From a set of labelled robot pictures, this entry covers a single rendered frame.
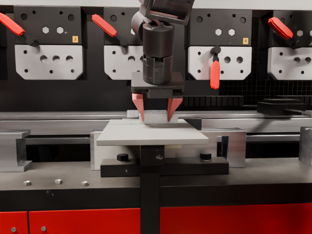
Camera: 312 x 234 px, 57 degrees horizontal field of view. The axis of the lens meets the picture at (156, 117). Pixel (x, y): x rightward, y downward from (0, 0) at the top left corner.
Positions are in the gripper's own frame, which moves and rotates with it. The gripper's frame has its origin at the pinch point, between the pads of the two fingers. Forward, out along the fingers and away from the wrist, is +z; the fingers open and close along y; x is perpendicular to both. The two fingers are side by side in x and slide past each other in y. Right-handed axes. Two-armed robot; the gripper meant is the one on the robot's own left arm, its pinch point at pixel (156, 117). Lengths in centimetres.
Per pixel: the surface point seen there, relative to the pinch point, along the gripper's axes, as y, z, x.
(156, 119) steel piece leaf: -0.2, 1.0, -0.6
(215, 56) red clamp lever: -13.9, -9.9, -9.4
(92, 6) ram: 13.9, -18.6, -18.1
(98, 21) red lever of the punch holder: 12.1, -16.7, -12.5
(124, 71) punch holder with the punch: 6.9, -5.6, -10.8
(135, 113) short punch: 4.3, 5.6, -9.9
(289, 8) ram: -32.8, -18.7, -18.0
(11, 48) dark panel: 54, 9, -65
